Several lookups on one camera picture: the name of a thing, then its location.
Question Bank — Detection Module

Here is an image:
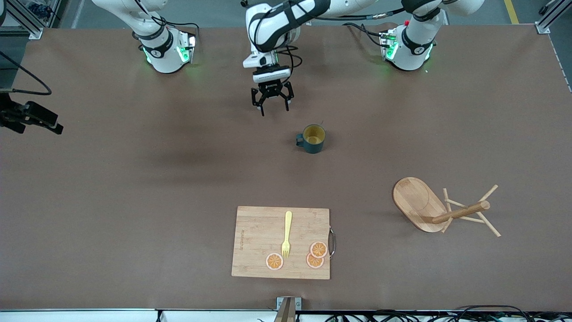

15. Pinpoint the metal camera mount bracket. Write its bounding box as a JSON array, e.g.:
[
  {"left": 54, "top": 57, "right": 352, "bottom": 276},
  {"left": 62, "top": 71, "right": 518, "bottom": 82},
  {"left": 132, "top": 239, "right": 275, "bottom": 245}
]
[{"left": 273, "top": 297, "right": 302, "bottom": 322}]

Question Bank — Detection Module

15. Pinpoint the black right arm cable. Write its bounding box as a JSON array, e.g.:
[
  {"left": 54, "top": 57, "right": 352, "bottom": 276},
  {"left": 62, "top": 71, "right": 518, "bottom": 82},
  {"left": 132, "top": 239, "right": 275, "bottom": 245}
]
[{"left": 0, "top": 51, "right": 52, "bottom": 96}]

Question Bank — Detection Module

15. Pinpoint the teal cup yellow inside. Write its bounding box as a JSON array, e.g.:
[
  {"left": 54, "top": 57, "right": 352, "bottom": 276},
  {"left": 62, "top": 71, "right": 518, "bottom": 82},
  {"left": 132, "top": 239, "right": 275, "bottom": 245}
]
[{"left": 295, "top": 124, "right": 326, "bottom": 154}]

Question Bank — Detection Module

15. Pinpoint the black base cable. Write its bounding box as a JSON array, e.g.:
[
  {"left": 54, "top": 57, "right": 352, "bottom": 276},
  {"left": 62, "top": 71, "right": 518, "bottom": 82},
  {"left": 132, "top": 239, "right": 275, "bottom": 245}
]
[{"left": 342, "top": 22, "right": 386, "bottom": 49}]

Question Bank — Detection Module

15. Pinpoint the yellow plastic fork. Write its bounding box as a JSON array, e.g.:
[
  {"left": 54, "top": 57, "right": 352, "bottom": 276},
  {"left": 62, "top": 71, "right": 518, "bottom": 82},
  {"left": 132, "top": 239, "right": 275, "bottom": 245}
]
[{"left": 282, "top": 211, "right": 293, "bottom": 259}]

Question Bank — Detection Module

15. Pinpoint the wooden mug rack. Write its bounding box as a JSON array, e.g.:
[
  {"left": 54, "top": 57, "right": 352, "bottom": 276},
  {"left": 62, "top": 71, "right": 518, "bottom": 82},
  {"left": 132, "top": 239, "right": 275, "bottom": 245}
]
[{"left": 392, "top": 177, "right": 502, "bottom": 237}]

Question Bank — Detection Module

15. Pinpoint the bamboo cutting board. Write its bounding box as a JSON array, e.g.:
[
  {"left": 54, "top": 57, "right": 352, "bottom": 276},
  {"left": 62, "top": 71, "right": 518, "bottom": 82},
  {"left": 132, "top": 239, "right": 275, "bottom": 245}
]
[{"left": 231, "top": 206, "right": 336, "bottom": 280}]

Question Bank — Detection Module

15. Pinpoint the black cable bundle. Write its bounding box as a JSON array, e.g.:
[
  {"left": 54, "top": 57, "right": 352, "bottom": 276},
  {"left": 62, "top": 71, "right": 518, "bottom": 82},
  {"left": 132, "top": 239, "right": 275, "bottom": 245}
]
[{"left": 326, "top": 305, "right": 572, "bottom": 322}]

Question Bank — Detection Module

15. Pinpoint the white table edge rail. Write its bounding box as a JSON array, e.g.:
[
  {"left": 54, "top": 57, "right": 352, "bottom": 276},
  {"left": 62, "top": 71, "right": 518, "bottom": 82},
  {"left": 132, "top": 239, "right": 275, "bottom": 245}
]
[{"left": 0, "top": 309, "right": 278, "bottom": 322}]

